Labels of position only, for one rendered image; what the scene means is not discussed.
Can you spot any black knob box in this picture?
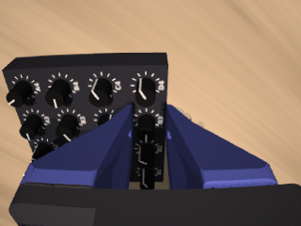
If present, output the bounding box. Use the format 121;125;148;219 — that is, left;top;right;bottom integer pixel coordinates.
2;53;168;189

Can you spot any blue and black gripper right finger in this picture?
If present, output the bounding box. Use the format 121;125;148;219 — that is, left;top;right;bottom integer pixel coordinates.
166;105;278;189

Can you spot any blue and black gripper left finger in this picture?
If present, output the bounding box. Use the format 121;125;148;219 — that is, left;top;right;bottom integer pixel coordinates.
20;105;134;189

